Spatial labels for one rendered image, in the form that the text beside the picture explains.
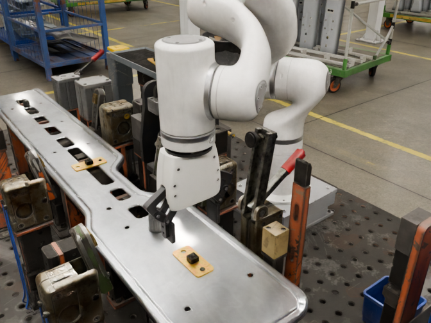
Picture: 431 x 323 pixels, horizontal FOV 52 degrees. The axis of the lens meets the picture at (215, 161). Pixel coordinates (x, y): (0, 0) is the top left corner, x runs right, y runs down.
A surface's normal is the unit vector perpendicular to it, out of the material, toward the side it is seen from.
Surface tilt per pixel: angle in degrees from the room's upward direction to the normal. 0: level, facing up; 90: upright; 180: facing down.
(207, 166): 91
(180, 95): 91
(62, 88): 90
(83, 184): 0
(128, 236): 0
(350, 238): 0
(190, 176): 91
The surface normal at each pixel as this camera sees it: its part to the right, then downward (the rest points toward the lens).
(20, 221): 0.60, 0.37
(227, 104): -0.27, 0.54
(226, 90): -0.30, 0.03
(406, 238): -0.80, 0.28
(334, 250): 0.00, -0.89
